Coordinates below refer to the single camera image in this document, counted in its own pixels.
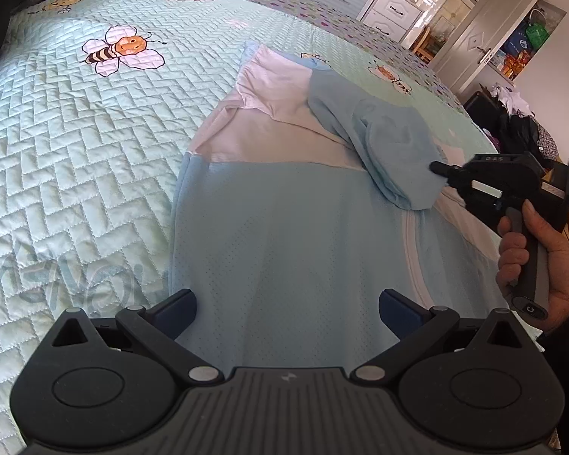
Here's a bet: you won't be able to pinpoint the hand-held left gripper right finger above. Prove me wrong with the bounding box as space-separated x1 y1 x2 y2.
350 288 522 386

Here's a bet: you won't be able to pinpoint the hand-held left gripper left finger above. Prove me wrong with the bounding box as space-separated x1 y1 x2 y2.
51 288 226 386

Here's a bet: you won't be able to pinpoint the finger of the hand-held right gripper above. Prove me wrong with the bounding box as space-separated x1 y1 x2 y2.
429 160 461 185

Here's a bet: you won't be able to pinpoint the light blue white jacket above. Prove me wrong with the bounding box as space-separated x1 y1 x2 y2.
168 40 541 375

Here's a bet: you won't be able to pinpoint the pile of clothes on chair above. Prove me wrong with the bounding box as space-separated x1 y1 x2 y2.
495 111 548 162

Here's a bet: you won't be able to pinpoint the person's right hand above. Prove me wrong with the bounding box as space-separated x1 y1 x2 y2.
495 199 569 333

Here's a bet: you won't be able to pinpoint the patterned grey garment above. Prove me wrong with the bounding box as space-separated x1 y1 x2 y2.
533 121 563 162

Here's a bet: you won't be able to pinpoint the white cloth pile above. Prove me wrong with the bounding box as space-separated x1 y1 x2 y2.
490 83 534 117

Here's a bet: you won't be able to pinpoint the wooden chair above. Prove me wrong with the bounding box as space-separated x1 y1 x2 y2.
410 26 444 64

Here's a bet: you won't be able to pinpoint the red yellow packets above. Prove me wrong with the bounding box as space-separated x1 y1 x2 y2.
500 50 534 81

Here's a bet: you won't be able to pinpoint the white door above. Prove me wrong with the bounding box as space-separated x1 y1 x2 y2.
429 0 546 100

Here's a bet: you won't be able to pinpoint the blue bag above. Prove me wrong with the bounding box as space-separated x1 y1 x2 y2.
503 28 534 60

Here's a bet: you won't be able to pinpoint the green bag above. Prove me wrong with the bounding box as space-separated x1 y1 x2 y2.
524 9 551 50

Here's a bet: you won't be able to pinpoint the white drawer unit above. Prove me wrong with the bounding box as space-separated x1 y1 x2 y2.
363 0 425 41

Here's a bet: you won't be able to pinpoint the bee print quilted bedspread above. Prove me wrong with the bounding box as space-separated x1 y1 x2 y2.
0 0 563 455

